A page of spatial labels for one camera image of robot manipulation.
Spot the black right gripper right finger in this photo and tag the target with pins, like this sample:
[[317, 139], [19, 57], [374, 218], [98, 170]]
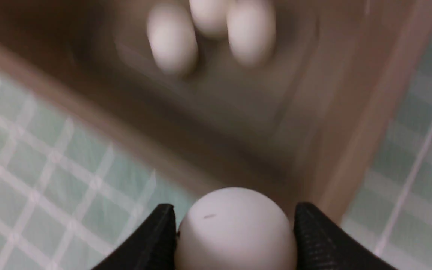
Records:
[[323, 245]]

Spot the white ping-pong ball edge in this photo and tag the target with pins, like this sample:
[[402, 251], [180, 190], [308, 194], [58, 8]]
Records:
[[235, 229]]

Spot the white ping-pong ball with mark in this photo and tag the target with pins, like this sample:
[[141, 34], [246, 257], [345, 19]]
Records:
[[251, 28]]

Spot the olive green plastic bin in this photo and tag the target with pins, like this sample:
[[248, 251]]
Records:
[[303, 127]]

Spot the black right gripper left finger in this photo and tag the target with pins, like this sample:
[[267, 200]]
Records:
[[150, 247]]

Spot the green checkered tablecloth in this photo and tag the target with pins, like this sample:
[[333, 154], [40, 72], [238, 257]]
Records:
[[69, 194]]

